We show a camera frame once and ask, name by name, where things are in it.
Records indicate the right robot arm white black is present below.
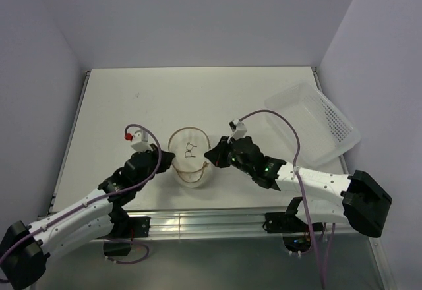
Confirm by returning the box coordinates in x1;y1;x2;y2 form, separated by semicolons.
204;136;392;238

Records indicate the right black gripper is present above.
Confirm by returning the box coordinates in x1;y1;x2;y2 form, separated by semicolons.
205;136;254;175

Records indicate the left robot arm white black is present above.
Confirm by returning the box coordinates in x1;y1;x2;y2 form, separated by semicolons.
1;145;175;289

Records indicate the aluminium rail frame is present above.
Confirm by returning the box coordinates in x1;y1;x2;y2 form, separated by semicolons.
19;67;396;290

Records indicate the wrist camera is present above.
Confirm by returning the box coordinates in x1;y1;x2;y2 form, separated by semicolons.
125;129;151;152
229;119;247;142

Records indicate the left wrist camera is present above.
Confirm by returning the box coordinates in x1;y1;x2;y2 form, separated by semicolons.
125;129;151;152

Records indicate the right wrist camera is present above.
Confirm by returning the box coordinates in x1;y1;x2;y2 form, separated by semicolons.
229;119;247;142

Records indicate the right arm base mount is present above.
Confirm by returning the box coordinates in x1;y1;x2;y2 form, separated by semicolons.
262;212;312;255

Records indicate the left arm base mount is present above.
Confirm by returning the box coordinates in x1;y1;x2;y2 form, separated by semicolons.
103;216;150;265

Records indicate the round mesh laundry bag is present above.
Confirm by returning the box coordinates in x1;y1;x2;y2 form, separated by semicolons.
167;127;214;189

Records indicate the white perforated plastic basket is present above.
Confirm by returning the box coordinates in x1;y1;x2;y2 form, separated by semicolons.
264;82;361;169

